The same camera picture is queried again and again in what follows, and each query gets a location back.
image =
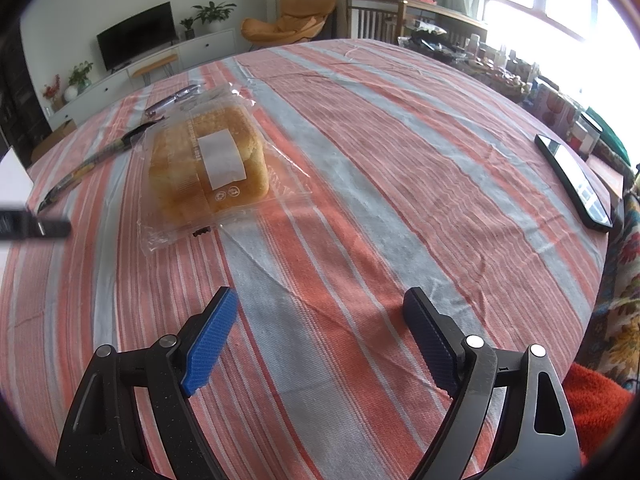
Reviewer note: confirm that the white box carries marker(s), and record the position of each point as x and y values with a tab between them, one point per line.
12	177

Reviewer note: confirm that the floral printed cloth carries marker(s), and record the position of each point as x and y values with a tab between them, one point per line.
622	285

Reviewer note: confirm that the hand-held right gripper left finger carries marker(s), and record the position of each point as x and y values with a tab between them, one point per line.
210	345

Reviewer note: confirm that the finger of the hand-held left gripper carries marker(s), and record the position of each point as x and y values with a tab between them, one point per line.
30	224

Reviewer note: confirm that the pink printed box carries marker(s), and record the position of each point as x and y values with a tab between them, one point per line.
554	105

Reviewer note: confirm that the green candy packet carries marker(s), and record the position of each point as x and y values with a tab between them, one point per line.
82	175

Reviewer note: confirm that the white television cabinet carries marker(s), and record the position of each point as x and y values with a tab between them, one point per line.
210	45

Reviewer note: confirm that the wooden slatted chair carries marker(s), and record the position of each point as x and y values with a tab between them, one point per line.
380	17

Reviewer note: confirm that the shiny silver snack wrapper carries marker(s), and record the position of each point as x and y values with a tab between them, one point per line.
172	100

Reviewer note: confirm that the cluttered side table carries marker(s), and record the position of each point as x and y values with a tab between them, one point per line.
475	57

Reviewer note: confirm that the bread loaf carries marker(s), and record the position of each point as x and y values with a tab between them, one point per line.
210	160

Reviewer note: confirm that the black flat television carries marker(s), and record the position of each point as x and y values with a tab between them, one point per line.
135	37

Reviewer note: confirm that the white round vase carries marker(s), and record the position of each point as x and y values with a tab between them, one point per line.
70	92

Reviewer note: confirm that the leafy green plant in vase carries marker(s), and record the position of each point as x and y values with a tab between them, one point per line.
81	75

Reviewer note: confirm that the orange lounge chair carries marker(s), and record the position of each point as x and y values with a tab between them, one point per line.
292	22

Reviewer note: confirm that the striped pink grey tablecloth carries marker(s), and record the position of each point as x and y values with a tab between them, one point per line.
375	185

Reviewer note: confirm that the small green potted plant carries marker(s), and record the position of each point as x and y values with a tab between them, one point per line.
187	27

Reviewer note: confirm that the large green potted plant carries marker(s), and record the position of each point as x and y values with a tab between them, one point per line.
214	15

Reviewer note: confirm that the red flower plant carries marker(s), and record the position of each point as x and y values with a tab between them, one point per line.
51	91

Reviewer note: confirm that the black smartphone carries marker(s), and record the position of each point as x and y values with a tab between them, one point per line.
575	182

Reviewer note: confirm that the wooden stool with metal legs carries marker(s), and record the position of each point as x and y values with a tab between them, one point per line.
152	65

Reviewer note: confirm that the orange red cloth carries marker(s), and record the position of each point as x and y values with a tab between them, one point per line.
600	410

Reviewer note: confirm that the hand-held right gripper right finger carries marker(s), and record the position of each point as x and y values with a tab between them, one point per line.
432	345

